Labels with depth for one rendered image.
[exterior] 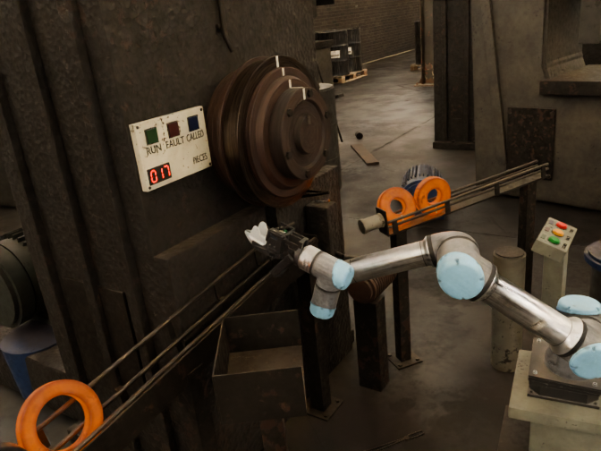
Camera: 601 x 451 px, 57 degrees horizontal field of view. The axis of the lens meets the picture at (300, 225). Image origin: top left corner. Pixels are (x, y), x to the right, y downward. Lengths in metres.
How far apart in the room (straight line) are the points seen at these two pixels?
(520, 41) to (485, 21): 0.29
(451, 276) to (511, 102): 2.91
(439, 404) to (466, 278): 0.93
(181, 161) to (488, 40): 3.05
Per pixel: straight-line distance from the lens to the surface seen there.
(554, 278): 2.31
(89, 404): 1.45
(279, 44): 2.03
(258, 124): 1.63
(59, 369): 2.47
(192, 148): 1.65
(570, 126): 4.16
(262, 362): 1.54
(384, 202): 2.22
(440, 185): 2.30
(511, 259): 2.26
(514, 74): 4.27
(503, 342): 2.44
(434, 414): 2.28
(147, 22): 1.59
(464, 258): 1.49
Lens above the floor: 1.46
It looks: 21 degrees down
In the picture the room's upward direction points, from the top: 6 degrees counter-clockwise
